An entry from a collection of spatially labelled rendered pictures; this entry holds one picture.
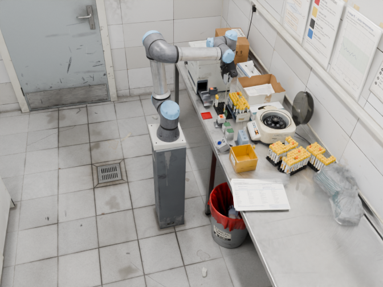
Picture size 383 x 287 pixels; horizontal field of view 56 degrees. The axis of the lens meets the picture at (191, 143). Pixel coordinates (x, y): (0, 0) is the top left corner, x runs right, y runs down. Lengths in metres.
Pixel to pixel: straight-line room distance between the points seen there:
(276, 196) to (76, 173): 1.98
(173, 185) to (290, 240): 0.97
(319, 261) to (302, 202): 0.36
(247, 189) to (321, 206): 0.41
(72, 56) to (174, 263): 2.26
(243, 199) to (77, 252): 1.44
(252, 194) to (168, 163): 0.63
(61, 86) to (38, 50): 0.45
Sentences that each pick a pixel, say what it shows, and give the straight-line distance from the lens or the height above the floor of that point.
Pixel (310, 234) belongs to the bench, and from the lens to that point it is 2.02.
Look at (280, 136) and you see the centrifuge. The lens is 2.37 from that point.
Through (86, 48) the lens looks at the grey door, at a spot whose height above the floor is 0.68.
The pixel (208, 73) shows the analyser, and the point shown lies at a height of 1.06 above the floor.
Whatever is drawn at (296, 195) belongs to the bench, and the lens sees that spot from 2.16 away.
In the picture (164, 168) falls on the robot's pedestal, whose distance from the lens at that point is 2.41.
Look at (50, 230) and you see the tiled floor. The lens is 3.12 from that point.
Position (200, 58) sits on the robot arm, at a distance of 2.05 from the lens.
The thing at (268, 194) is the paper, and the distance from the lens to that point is 2.09.
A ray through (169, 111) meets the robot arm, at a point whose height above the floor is 1.14.
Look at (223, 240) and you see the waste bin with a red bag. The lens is 2.79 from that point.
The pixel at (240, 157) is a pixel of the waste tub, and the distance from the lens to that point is 2.27.
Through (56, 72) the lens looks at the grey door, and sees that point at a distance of 3.98.
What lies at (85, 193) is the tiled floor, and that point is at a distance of 3.27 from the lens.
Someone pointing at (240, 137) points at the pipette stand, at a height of 0.97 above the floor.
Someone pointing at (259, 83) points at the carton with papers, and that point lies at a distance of 2.83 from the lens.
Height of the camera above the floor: 2.48
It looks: 43 degrees down
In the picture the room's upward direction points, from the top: 2 degrees clockwise
